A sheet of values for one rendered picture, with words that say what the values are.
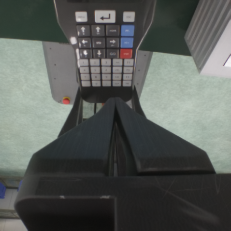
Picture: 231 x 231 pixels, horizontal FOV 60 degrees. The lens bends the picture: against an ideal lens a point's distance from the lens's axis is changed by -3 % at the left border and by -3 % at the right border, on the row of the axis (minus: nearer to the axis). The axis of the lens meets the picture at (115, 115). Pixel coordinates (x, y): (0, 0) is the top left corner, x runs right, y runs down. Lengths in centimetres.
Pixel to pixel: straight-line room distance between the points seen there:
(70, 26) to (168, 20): 21
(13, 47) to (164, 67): 95
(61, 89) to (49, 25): 83
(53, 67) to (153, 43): 76
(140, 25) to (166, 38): 19
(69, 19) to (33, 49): 119
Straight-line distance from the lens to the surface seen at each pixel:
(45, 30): 39
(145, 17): 20
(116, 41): 21
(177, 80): 154
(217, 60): 31
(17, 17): 39
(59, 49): 102
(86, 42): 21
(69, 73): 110
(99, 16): 20
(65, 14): 20
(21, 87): 164
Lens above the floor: 107
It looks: 37 degrees down
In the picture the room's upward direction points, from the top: 179 degrees clockwise
